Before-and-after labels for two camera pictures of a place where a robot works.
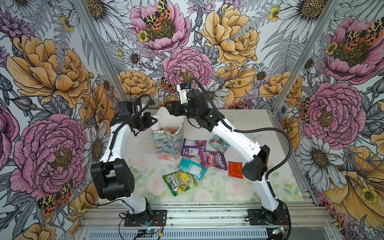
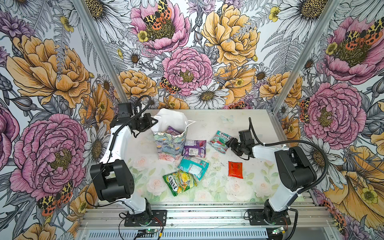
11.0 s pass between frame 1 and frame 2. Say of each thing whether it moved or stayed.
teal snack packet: stayed
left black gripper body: stayed
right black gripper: moved
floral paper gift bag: stayed
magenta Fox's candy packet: moved
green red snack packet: stayed
